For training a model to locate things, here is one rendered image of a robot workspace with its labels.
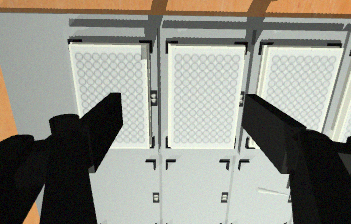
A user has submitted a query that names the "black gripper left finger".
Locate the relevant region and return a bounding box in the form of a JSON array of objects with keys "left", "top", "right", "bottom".
[{"left": 0, "top": 93, "right": 123, "bottom": 224}]

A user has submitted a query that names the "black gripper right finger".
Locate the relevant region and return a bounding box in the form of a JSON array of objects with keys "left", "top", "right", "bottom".
[{"left": 241, "top": 94, "right": 351, "bottom": 224}]

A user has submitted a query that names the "white pipette tip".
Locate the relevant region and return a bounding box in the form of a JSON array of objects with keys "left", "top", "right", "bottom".
[{"left": 256, "top": 187, "right": 287, "bottom": 196}]

